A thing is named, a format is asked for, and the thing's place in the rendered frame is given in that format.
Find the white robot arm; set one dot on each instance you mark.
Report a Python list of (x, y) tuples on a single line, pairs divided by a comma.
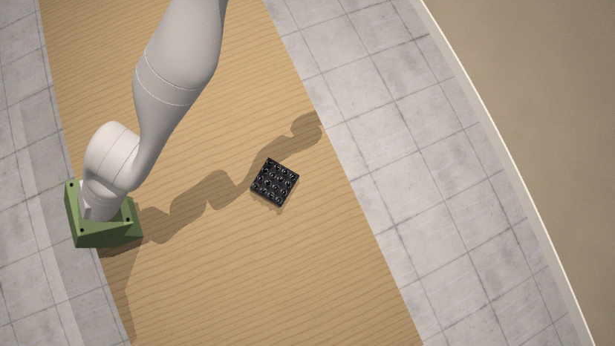
[(176, 65)]

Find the black knob box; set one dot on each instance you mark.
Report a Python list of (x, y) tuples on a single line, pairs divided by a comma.
[(277, 186)]

